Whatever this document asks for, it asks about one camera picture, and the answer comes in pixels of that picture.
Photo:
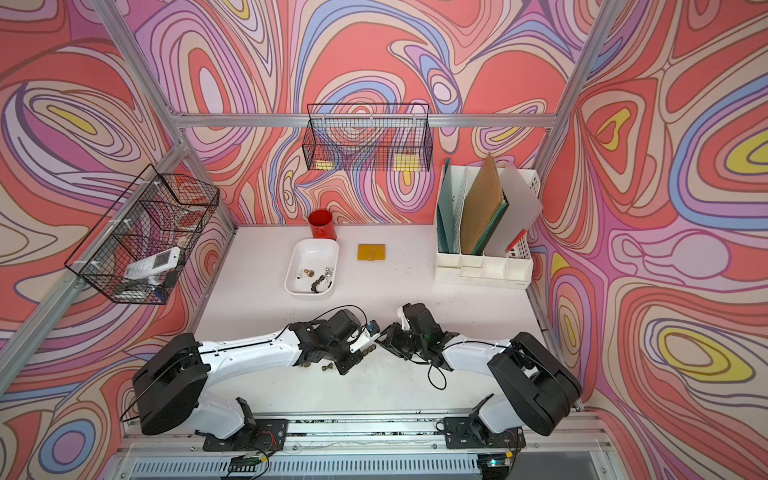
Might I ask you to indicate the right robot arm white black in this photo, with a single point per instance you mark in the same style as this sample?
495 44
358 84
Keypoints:
537 390

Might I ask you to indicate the brown cardboard folder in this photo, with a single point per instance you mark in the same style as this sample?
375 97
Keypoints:
484 206

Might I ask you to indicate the yellow sponge in basket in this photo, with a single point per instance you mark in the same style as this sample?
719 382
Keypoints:
405 162

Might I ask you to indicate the white file organizer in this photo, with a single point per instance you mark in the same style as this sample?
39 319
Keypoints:
513 270

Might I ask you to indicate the red cup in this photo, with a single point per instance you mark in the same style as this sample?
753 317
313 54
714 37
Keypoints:
322 226

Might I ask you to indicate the green folder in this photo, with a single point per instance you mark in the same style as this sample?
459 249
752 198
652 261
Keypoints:
444 215

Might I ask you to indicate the back wire basket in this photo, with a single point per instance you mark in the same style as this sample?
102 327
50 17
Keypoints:
354 137

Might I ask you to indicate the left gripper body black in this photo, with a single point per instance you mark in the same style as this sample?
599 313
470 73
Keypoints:
340 353

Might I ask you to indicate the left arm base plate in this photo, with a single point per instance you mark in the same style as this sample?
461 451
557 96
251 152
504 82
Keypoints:
267 435

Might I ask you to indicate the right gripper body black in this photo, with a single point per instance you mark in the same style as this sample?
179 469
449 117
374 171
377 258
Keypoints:
404 343

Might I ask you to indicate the wire basket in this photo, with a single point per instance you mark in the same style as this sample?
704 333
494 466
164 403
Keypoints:
155 212
354 137

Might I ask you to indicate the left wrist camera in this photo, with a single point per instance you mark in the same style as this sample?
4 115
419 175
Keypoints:
366 338

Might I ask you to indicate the white remote control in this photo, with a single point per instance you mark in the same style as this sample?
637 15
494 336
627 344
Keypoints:
154 267

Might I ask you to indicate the left wire basket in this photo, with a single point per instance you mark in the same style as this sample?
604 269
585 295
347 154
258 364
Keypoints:
155 212

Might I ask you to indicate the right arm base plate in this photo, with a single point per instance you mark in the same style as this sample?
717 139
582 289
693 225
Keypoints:
470 433

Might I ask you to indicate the grey folder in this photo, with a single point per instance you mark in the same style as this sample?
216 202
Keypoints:
521 190

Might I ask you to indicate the white storage tray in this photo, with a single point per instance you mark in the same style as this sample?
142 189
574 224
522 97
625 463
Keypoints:
314 254

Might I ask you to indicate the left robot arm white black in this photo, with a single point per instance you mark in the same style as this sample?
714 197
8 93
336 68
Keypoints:
175 387

